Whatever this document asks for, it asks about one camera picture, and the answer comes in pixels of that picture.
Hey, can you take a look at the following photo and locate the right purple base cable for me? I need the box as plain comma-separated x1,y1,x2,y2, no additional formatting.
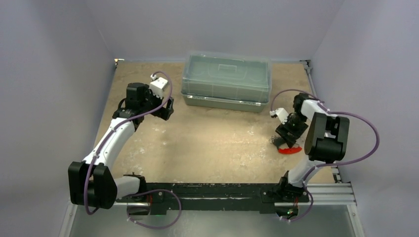
279,186,314,223

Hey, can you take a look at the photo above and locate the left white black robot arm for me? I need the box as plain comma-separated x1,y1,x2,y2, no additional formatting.
68,78,174,209

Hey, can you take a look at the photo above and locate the clear lidded grey storage box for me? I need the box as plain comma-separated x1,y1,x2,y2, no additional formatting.
180,51,272,113

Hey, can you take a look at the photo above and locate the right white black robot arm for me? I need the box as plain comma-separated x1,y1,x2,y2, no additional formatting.
270,93,350,201

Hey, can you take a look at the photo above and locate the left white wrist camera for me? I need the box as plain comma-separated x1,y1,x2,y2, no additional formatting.
149,74,169,99

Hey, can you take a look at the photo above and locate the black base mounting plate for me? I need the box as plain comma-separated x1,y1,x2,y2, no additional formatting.
116,183,310,215

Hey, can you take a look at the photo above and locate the aluminium frame rail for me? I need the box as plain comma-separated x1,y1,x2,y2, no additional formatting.
299,60,357,206

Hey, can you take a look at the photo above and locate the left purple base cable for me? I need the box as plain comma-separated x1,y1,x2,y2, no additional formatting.
126,189,182,230

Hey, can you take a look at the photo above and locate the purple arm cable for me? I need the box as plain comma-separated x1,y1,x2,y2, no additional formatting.
83,71,173,216
270,89,380,184

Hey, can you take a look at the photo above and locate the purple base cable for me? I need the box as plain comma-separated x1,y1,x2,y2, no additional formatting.
126,189,182,230
279,186,314,223

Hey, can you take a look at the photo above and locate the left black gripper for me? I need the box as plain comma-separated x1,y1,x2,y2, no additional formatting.
140,84,172,120

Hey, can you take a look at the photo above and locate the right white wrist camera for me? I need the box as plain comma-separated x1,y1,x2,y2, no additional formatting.
269,108,289,123

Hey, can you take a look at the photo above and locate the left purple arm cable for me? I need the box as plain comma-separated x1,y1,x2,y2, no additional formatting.
83,71,173,216

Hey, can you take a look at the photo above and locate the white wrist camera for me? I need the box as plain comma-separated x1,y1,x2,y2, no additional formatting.
269,108,289,123
149,74,169,99

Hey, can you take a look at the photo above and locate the red handled metal key tool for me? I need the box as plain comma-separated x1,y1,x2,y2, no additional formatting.
271,137,302,155

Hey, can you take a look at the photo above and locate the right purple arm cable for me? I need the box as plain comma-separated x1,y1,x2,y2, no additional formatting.
270,89,380,184

